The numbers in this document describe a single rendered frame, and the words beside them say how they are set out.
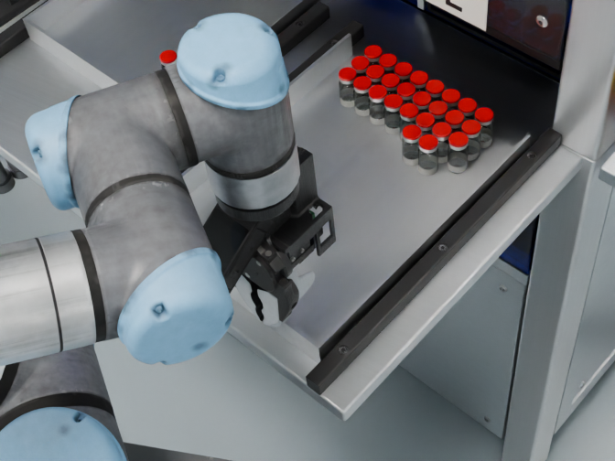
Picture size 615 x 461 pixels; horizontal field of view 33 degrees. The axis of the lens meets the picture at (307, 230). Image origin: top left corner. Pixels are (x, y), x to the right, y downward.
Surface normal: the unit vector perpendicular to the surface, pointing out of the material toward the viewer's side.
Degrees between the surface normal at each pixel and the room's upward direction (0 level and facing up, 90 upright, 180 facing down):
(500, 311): 90
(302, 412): 0
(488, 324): 90
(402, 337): 0
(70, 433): 7
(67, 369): 40
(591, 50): 90
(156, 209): 18
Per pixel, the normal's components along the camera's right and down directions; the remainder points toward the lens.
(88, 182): -0.72, -0.16
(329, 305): -0.08, -0.59
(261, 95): 0.58, 0.59
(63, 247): 0.10, -0.71
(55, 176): 0.23, 0.37
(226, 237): -0.43, -0.19
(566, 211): -0.67, 0.63
